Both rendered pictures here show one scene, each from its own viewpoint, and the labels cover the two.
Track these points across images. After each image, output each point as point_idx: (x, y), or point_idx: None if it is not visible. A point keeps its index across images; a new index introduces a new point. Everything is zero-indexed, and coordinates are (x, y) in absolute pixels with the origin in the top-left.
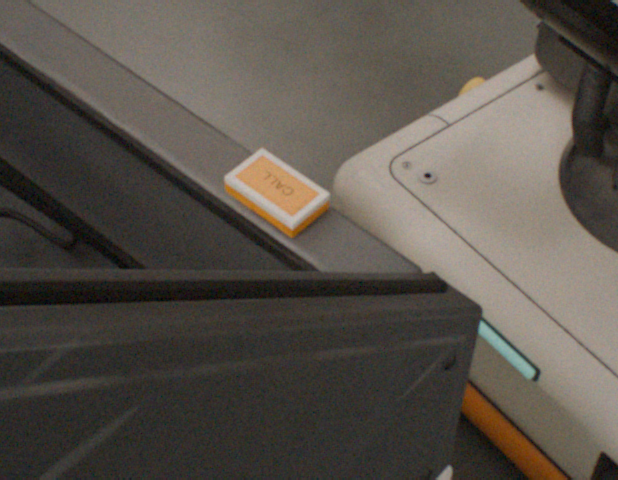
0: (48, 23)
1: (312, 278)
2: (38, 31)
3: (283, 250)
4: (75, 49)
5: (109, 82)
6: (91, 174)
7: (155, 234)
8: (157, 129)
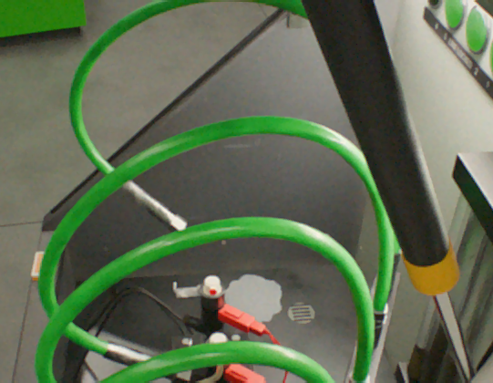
0: (17, 379)
1: (98, 174)
2: (24, 377)
3: (62, 256)
4: (24, 360)
5: (32, 338)
6: (55, 368)
7: (60, 343)
8: (42, 311)
